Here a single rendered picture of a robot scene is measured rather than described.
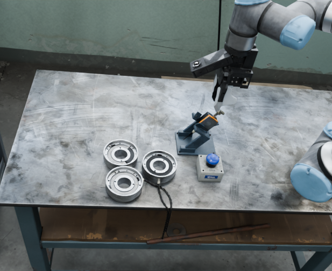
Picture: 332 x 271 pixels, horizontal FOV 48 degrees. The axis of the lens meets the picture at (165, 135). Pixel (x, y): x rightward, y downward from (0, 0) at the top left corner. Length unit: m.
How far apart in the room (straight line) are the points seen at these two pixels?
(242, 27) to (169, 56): 1.89
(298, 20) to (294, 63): 2.17
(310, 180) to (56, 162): 0.72
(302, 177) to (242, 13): 0.44
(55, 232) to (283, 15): 0.94
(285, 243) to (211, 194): 0.42
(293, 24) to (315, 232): 0.85
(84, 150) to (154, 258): 0.86
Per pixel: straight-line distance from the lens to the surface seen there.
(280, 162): 1.29
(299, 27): 0.89
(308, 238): 1.47
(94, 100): 1.36
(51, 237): 1.31
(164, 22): 2.66
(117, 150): 1.15
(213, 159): 1.11
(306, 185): 1.03
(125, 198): 1.04
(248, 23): 0.94
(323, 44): 3.05
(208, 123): 1.16
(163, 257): 1.89
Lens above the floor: 1.68
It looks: 45 degrees down
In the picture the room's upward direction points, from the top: 11 degrees clockwise
